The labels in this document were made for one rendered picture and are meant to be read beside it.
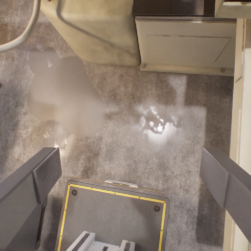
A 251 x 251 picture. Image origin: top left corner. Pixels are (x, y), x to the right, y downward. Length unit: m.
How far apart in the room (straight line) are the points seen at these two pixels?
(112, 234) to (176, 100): 1.10
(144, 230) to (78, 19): 1.36
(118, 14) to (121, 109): 0.74
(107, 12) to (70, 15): 0.23
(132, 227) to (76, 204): 0.40
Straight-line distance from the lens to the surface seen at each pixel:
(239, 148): 0.89
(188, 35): 1.29
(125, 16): 1.21
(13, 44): 1.16
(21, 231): 1.66
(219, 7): 0.83
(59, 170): 0.17
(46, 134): 1.81
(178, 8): 1.19
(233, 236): 0.93
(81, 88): 1.75
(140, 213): 1.26
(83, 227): 1.37
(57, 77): 1.90
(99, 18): 1.25
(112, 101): 1.62
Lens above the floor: 1.51
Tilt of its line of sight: 78 degrees down
